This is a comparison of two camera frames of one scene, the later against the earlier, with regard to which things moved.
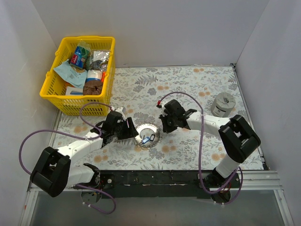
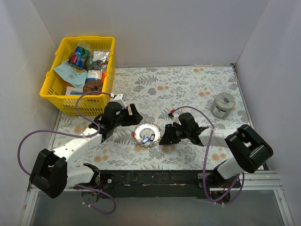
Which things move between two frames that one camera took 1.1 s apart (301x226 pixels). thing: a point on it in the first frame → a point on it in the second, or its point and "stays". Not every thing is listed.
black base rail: [163, 184] stays
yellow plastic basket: [53, 88] stays
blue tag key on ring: [144, 141] stays
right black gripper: [166, 121] → [171, 133]
